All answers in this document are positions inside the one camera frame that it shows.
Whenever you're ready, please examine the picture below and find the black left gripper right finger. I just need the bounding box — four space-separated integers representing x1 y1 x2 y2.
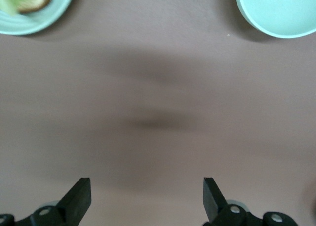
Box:
203 177 263 226

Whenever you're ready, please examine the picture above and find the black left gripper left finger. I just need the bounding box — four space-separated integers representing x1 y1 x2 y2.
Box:
14 177 92 226

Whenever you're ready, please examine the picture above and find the green plate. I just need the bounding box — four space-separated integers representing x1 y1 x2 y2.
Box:
0 0 77 36

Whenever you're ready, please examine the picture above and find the kiwi slice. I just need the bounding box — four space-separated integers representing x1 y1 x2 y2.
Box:
17 0 53 14

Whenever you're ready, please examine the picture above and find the small green bowl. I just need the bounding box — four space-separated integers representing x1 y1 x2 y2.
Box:
233 0 316 39

